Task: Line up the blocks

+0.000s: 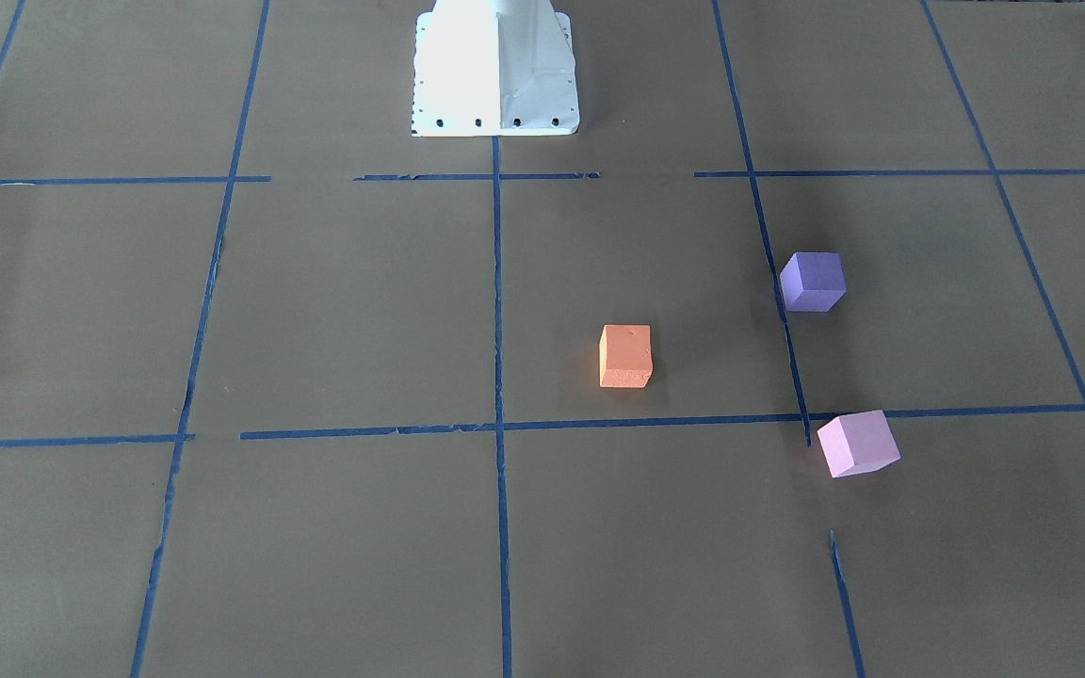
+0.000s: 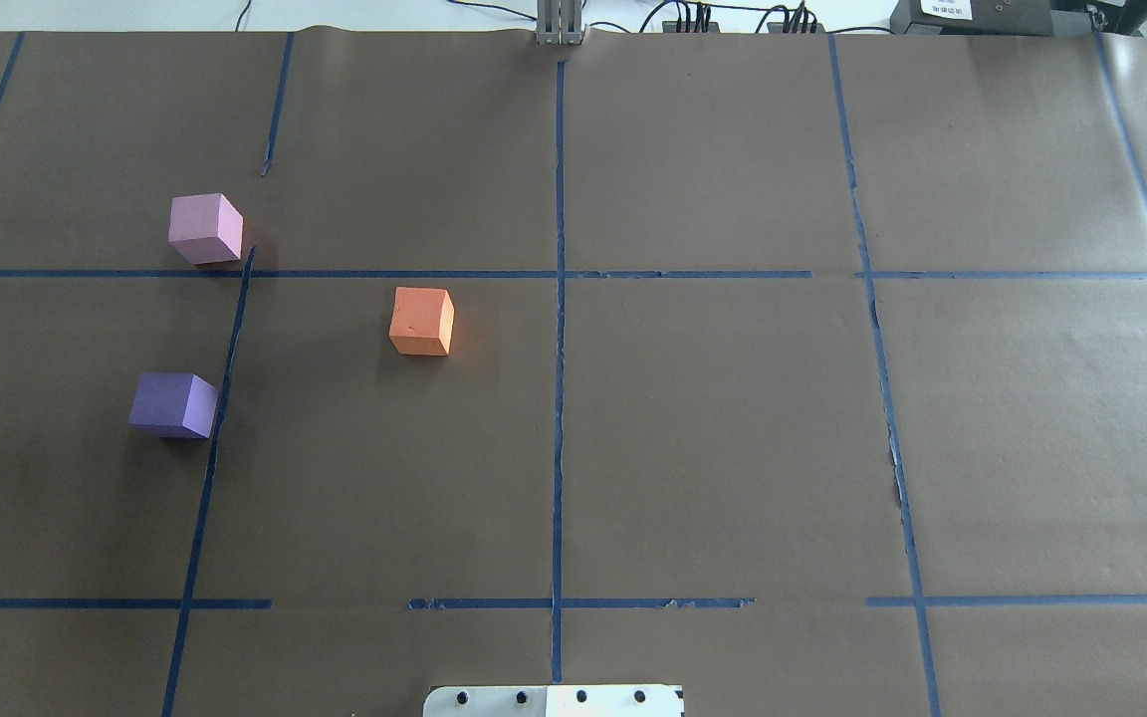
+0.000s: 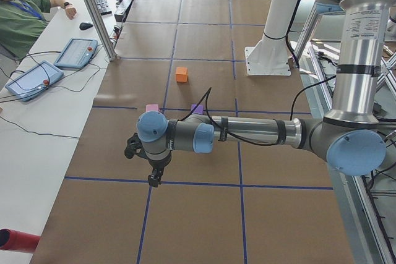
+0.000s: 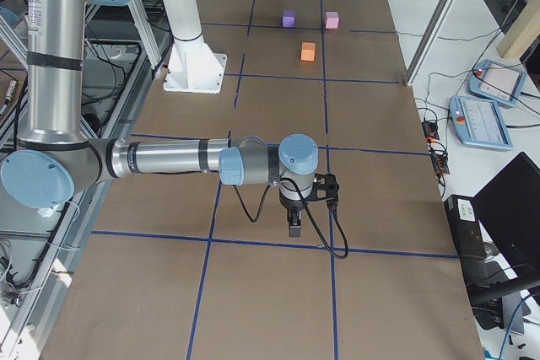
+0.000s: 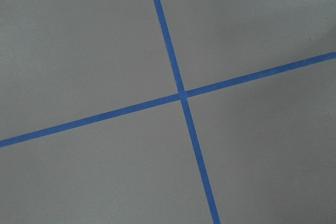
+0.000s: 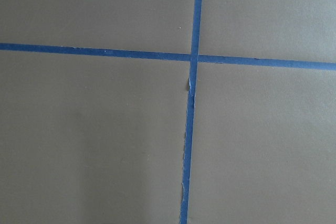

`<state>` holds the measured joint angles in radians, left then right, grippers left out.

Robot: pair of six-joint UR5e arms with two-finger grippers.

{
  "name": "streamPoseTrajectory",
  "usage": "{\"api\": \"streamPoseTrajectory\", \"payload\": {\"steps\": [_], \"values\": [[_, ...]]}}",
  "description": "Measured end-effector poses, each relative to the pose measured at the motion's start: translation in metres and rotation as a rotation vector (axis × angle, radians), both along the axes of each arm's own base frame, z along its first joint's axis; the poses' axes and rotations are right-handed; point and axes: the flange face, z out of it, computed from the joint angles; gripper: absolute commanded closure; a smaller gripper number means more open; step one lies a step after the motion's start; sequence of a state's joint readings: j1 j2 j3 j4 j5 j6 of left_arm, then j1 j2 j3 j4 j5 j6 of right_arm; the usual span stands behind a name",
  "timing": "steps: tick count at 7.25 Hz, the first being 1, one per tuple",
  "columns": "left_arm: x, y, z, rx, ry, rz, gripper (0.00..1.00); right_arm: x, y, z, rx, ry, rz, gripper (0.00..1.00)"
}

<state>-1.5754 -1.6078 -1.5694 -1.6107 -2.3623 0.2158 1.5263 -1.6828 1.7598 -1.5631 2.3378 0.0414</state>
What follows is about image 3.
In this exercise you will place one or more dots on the long white desk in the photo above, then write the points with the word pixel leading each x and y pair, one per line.
pixel 38 139

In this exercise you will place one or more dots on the brown paper floor covering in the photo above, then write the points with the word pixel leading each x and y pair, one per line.
pixel 240 203

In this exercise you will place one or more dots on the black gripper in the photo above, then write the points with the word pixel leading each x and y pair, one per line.
pixel 158 162

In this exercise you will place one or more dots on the far blue teach pendant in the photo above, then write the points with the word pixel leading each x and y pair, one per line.
pixel 76 54

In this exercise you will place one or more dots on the person's hand with watch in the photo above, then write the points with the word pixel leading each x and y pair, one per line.
pixel 70 10

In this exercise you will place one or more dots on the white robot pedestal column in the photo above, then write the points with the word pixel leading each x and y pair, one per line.
pixel 270 55

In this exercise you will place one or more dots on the orange cube block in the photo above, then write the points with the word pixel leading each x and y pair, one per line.
pixel 181 74

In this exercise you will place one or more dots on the purple cube block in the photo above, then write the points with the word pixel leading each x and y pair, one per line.
pixel 197 109

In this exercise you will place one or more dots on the person in green shirt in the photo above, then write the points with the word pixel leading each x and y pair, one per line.
pixel 22 23

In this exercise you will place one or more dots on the near blue teach pendant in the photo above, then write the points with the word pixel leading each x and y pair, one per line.
pixel 34 81

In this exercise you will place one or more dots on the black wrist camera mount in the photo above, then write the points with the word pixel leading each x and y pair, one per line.
pixel 134 147

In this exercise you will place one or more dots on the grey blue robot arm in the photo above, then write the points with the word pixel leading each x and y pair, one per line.
pixel 345 138

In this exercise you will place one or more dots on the blue teach pendant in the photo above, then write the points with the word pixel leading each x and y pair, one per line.
pixel 76 54
pixel 34 81

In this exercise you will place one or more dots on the pink cube block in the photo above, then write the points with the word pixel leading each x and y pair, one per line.
pixel 152 107

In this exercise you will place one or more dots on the aluminium frame post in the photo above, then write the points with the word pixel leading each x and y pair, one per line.
pixel 101 29

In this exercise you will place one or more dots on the black computer mouse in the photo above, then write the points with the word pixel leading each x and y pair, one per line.
pixel 85 25

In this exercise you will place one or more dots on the black keyboard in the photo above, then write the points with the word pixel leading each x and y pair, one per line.
pixel 103 7

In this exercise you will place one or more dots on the red cylinder object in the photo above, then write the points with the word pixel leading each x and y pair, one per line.
pixel 17 241

